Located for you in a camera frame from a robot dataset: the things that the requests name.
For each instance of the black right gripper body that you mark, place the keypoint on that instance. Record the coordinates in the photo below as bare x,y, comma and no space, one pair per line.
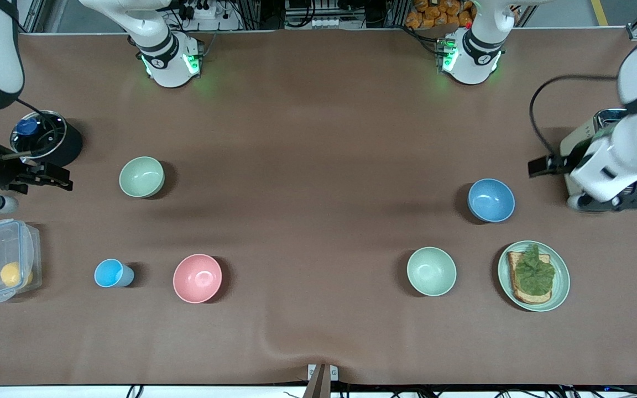
4,171

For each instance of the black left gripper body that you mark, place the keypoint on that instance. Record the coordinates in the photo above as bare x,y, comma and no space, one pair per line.
557,163

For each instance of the blue bowl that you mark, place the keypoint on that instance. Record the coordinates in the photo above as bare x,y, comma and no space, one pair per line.
491,200

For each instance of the pale green bowl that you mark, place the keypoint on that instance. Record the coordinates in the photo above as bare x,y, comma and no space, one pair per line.
141,177
431,271

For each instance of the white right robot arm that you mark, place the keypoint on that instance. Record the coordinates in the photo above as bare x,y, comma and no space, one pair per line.
161,61

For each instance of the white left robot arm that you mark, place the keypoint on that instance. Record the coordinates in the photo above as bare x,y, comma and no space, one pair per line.
473,61

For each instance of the pink bowl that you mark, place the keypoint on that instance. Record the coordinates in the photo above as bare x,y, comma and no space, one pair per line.
197,278

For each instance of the beige and silver toaster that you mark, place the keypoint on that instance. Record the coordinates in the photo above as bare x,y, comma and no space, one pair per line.
575,141

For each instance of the yellow lemon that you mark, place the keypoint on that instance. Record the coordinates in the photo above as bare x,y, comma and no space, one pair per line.
13,274

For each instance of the green lettuce leaf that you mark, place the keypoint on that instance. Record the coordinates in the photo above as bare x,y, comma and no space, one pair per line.
535,273

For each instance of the light blue cup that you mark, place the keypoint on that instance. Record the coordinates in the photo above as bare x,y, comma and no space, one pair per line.
109,273

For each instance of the pale green plate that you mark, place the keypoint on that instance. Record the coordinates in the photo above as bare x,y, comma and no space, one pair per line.
560,282

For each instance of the bread slice with crust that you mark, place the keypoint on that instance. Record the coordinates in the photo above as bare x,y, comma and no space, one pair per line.
528,298

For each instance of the orange snack bag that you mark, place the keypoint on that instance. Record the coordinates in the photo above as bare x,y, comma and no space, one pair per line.
434,14

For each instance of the white power strip with plugs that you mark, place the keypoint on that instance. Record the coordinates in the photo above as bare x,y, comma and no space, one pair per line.
202,11

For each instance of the brown wooden bar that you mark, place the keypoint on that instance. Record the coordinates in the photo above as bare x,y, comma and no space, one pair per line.
314,387

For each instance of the small metal table bracket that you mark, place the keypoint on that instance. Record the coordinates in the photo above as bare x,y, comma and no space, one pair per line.
322,371

